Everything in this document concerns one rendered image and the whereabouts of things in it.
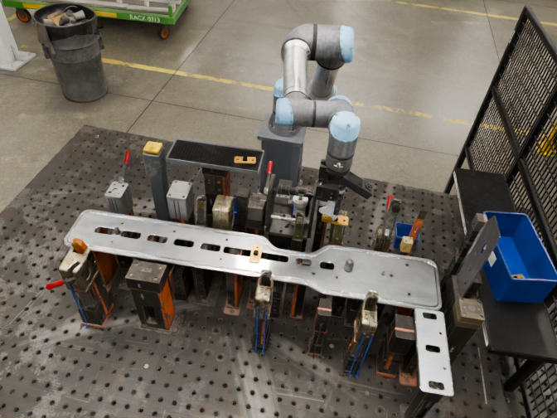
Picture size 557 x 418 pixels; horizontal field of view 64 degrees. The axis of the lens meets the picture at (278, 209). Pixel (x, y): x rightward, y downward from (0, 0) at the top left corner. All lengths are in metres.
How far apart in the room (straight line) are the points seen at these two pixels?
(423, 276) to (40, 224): 1.70
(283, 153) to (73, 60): 2.61
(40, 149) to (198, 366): 2.69
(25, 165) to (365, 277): 2.93
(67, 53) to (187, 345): 3.01
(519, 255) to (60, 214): 2.00
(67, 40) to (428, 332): 3.51
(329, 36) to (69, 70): 3.08
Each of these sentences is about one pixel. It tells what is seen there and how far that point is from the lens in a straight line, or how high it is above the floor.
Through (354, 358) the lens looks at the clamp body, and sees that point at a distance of 1.69.
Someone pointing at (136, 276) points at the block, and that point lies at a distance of 1.60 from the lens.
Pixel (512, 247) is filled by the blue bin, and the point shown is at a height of 1.03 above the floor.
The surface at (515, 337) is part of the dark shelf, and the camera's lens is 1.66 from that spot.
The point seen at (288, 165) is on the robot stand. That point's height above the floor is 0.96.
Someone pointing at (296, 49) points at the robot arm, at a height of 1.64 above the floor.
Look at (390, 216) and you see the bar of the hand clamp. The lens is 1.67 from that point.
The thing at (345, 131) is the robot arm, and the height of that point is 1.63.
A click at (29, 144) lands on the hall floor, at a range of 4.13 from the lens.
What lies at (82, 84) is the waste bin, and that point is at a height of 0.19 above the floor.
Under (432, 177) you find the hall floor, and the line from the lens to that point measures 3.79.
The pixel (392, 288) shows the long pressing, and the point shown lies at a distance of 1.64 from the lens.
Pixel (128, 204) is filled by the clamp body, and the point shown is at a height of 0.98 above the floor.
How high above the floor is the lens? 2.29
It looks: 45 degrees down
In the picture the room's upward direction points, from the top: 5 degrees clockwise
